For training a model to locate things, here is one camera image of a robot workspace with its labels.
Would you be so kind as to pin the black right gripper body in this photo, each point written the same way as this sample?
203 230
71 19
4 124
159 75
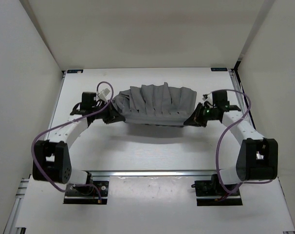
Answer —
212 114

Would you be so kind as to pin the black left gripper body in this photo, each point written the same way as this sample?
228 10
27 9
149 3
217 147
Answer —
106 112

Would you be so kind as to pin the grey pleated skirt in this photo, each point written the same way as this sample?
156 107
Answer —
156 105

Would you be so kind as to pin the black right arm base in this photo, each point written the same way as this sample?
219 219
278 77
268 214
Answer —
211 193

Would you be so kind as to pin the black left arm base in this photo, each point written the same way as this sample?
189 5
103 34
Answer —
88 195

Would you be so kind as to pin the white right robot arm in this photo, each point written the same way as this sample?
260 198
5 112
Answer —
257 161

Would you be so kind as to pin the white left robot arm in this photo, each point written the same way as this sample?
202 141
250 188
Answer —
51 157

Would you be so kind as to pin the blue right corner label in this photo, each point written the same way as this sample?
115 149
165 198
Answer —
219 69

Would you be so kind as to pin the blue corner label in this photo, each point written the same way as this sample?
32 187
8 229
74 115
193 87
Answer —
219 69
75 71

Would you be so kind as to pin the blue left corner label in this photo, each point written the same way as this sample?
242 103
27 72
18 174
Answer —
75 71

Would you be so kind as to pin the white front cover panel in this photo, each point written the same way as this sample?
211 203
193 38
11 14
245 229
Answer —
161 205

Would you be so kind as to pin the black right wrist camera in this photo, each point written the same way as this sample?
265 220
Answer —
219 100

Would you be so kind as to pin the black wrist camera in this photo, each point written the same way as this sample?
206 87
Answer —
219 100
90 103

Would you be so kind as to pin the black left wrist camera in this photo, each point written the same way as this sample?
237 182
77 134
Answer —
90 103

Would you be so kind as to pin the aluminium table edge rail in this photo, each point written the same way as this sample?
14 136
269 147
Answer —
150 172

